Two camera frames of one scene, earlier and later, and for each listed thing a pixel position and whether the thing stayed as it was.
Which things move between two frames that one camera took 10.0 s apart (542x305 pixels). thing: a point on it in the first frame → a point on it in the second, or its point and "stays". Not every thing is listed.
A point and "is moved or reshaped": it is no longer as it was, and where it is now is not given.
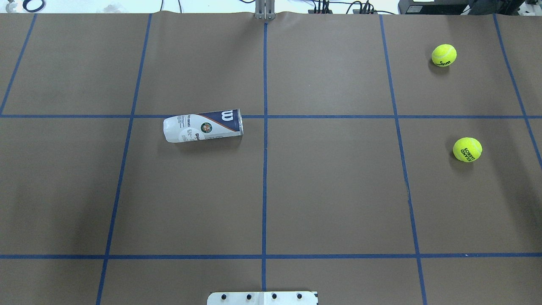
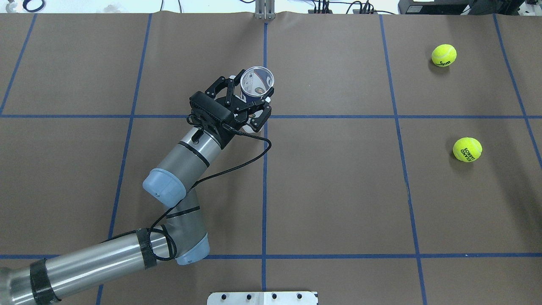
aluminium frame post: [265, 9] stays
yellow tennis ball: [467, 149] stays
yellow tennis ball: [443, 55] stays
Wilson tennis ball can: [209, 125] is moved or reshaped
